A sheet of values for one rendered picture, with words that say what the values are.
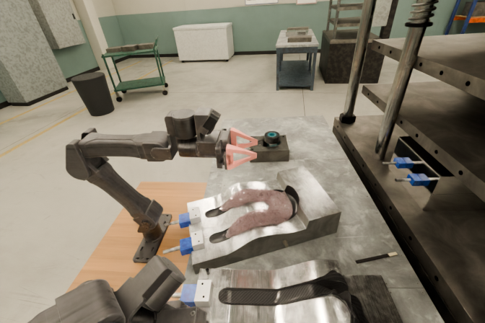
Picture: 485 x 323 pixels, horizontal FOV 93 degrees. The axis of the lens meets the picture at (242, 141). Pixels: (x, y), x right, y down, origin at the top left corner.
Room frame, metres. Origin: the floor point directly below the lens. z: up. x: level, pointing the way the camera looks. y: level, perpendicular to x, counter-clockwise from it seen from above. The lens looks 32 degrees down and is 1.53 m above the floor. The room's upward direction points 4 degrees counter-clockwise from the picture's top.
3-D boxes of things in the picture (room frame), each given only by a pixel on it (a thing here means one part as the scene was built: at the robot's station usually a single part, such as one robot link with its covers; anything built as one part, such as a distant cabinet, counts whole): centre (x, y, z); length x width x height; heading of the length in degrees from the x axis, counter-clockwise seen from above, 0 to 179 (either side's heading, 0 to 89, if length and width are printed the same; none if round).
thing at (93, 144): (0.55, 0.34, 1.17); 0.30 x 0.09 x 0.12; 82
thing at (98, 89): (3.77, 2.38, 0.31); 0.48 x 0.48 x 0.62
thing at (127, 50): (4.54, 1.87, 0.50); 0.98 x 0.55 x 1.01; 102
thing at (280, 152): (1.02, -0.14, 0.83); 0.20 x 0.15 x 0.07; 85
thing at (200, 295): (0.30, 0.17, 0.89); 0.13 x 0.05 x 0.05; 86
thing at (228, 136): (0.53, 0.01, 1.19); 0.09 x 0.07 x 0.07; 82
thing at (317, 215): (0.58, -0.04, 0.85); 0.50 x 0.26 x 0.11; 103
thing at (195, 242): (0.46, 0.22, 0.85); 0.13 x 0.05 x 0.05; 103
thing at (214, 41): (7.28, 0.85, 0.47); 1.52 x 0.77 x 0.94; 77
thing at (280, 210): (0.57, -0.03, 0.90); 0.26 x 0.18 x 0.08; 103
